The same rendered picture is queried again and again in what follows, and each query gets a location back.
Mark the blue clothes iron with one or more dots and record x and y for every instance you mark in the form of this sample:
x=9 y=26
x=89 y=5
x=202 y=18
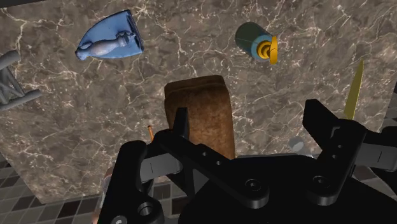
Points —
x=108 y=40

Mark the small grey cylinder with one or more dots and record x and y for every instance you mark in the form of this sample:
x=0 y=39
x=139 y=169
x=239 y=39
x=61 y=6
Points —
x=297 y=144

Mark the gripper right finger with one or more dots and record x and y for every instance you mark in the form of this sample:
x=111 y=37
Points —
x=338 y=145

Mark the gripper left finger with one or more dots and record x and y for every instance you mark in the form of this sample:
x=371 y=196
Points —
x=198 y=153

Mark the green bottle with yellow cap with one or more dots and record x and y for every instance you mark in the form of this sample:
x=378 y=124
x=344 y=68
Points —
x=252 y=42

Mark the thin orange stick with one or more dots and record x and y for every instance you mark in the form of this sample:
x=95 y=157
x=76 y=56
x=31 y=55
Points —
x=150 y=132

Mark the grey tubular frame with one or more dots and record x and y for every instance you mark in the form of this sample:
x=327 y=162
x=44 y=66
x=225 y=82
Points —
x=9 y=86

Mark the brown bread loaf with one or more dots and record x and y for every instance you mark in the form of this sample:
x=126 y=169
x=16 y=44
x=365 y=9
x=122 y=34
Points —
x=207 y=118

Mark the yellow knife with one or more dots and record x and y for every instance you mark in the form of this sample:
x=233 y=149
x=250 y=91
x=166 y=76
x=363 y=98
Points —
x=354 y=93

